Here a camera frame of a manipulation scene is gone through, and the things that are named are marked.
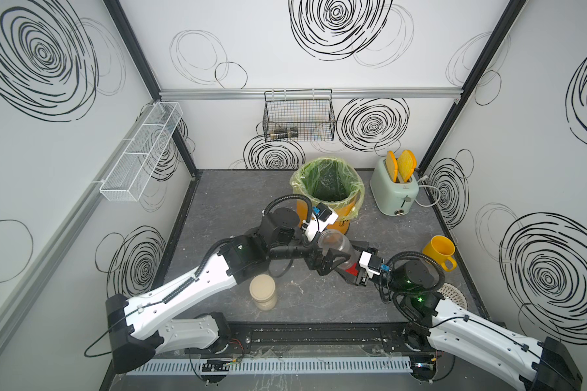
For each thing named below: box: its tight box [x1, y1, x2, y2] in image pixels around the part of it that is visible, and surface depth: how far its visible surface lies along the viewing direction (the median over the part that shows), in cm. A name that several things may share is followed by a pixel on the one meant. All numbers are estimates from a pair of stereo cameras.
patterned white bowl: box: [436, 282, 468, 311], surface depth 81 cm
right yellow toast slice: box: [397, 149, 417, 183], surface depth 98 cm
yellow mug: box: [422, 234, 458, 273], surface depth 87 cm
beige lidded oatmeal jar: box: [249, 273, 278, 312], surface depth 73 cm
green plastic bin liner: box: [289, 157, 366, 221], surface depth 88 cm
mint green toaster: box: [370, 158, 420, 217], surface depth 98 cm
